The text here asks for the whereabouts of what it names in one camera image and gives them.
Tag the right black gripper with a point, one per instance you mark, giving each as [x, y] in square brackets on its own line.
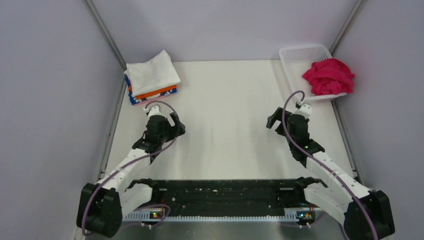
[273, 119]

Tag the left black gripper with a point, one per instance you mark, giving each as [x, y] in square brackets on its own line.
[177, 130]

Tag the white printed t-shirt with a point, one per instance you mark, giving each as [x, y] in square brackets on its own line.
[156, 74]

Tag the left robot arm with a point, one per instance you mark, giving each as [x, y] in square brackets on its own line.
[104, 204]

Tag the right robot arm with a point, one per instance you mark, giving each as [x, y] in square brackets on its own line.
[363, 214]

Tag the pink folded t-shirt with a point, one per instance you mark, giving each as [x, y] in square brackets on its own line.
[160, 98]

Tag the orange folded t-shirt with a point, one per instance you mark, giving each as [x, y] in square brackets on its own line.
[154, 93]

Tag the blue folded t-shirt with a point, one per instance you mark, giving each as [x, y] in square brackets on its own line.
[136, 102]

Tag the pink crumpled t-shirt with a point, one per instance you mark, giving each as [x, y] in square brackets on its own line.
[329, 77]

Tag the white plastic basket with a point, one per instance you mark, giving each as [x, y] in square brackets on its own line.
[296, 60]

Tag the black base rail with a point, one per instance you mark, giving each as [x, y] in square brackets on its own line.
[233, 200]

